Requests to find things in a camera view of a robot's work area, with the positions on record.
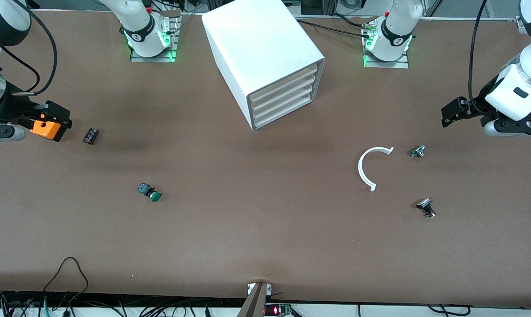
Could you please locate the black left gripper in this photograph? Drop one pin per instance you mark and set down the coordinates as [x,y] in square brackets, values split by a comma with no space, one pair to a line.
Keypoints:
[480,107]

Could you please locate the white drawer cabinet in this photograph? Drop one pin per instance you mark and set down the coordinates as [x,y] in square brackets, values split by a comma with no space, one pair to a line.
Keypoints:
[261,44]

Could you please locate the green push button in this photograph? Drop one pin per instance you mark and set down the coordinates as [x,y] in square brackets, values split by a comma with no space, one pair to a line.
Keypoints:
[153,195]

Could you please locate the white plastic drawer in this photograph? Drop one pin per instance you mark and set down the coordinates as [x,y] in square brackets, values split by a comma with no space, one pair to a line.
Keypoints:
[283,84]
[283,93]
[283,102]
[283,111]

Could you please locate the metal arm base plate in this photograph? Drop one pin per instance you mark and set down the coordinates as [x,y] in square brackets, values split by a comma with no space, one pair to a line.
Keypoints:
[393,64]
[138,58]

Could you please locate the orange button enclosure box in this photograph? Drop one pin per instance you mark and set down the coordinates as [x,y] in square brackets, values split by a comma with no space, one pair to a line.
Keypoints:
[45,128]

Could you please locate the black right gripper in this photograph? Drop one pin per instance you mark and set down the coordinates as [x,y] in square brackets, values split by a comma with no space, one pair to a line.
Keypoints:
[11,110]

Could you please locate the aluminium frame corner bracket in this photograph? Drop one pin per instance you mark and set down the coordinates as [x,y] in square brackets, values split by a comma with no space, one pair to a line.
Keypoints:
[521,24]

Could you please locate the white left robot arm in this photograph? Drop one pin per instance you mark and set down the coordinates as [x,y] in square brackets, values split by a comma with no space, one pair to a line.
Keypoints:
[397,31]

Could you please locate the small device red light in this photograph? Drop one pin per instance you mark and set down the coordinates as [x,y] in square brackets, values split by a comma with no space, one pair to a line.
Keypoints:
[276,310]

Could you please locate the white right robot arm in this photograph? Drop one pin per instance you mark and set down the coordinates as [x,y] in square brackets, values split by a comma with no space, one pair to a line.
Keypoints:
[142,22]

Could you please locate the brown camera mount post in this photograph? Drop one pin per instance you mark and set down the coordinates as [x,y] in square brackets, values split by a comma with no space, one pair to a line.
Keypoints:
[253,304]

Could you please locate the black silver metal bolt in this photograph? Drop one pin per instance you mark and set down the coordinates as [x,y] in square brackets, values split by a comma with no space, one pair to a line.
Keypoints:
[425,204]

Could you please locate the black cylindrical capacitor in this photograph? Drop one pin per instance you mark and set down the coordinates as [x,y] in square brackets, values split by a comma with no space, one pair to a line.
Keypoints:
[90,135]

